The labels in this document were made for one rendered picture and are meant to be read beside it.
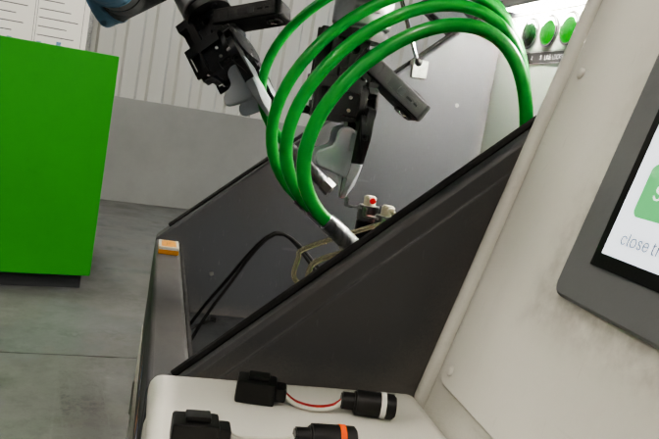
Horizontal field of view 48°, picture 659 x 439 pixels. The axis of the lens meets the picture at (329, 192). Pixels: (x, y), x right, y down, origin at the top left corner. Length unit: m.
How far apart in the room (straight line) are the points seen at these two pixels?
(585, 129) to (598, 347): 0.17
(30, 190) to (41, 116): 0.40
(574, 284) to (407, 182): 0.84
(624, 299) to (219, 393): 0.30
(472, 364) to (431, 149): 0.78
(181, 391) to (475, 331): 0.23
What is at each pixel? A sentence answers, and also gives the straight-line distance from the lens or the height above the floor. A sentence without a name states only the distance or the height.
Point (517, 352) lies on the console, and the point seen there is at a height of 1.06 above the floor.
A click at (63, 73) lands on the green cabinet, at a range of 4.16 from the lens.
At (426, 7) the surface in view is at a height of 1.33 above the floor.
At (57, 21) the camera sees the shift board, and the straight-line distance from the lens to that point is 7.34.
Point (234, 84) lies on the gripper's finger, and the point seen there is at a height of 1.22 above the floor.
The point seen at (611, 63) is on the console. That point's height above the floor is 1.27.
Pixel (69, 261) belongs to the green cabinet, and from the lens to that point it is 4.31.
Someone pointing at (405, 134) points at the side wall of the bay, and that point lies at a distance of 1.31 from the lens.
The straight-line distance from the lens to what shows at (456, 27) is 0.73.
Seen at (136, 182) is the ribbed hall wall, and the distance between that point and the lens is 7.46.
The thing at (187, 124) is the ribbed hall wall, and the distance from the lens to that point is 7.45.
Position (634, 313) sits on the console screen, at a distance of 0.45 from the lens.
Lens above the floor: 1.20
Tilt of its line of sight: 6 degrees down
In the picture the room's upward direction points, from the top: 10 degrees clockwise
